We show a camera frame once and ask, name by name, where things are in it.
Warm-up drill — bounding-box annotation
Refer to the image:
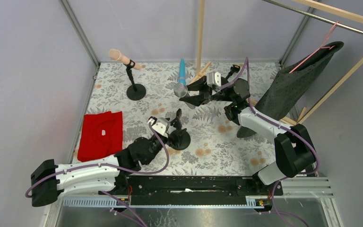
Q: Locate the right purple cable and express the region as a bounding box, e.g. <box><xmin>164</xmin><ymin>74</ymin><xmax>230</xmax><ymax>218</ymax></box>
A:
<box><xmin>220</xmin><ymin>57</ymin><xmax>320</xmax><ymax>227</ymax></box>

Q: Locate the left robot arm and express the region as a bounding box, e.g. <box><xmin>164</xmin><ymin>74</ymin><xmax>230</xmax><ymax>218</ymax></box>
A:
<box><xmin>25</xmin><ymin>117</ymin><xmax>190</xmax><ymax>207</ymax></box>

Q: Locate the floral table mat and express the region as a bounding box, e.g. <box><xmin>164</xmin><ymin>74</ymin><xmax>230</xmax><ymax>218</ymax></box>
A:
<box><xmin>87</xmin><ymin>62</ymin><xmax>275</xmax><ymax>176</ymax></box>

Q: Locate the blue microphone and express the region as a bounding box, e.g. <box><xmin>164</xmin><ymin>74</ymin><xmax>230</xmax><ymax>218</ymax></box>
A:
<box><xmin>178</xmin><ymin>59</ymin><xmax>186</xmax><ymax>85</ymax></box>

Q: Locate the pink wire hanger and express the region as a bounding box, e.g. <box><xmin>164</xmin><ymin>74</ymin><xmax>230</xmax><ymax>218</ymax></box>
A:
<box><xmin>289</xmin><ymin>21</ymin><xmax>339</xmax><ymax>73</ymax></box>

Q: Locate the wooden clothes rack frame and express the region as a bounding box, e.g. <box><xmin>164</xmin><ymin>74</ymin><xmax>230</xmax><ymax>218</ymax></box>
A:
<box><xmin>188</xmin><ymin>0</ymin><xmax>363</xmax><ymax>126</ymax></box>

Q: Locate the grey microphone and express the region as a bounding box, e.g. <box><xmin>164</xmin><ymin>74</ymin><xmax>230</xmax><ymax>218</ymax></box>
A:
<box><xmin>173</xmin><ymin>83</ymin><xmax>190</xmax><ymax>98</ymax></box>

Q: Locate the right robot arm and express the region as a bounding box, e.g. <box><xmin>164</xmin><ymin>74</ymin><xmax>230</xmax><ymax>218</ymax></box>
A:
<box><xmin>173</xmin><ymin>72</ymin><xmax>317</xmax><ymax>186</ymax></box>

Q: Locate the black mic stand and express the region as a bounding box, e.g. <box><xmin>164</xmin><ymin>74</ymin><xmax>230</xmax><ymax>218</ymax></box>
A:
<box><xmin>125</xmin><ymin>59</ymin><xmax>147</xmax><ymax>101</ymax></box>
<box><xmin>225</xmin><ymin>64</ymin><xmax>241</xmax><ymax>80</ymax></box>
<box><xmin>169</xmin><ymin>108</ymin><xmax>191</xmax><ymax>150</ymax></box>

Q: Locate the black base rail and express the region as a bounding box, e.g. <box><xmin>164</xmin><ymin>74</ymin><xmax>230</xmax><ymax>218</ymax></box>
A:
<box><xmin>108</xmin><ymin>175</ymin><xmax>283</xmax><ymax>206</ymax></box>

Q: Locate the beige microphone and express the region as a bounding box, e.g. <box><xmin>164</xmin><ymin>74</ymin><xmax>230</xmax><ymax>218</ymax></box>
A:
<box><xmin>108</xmin><ymin>49</ymin><xmax>142</xmax><ymax>70</ymax></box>

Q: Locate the dark dotted hanging cloth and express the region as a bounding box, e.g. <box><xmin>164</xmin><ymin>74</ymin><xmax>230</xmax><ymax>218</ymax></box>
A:
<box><xmin>255</xmin><ymin>41</ymin><xmax>344</xmax><ymax>120</ymax></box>

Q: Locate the red folded shirt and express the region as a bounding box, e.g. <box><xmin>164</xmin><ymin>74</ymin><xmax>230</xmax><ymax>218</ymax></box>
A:
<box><xmin>77</xmin><ymin>111</ymin><xmax>123</xmax><ymax>162</ymax></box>

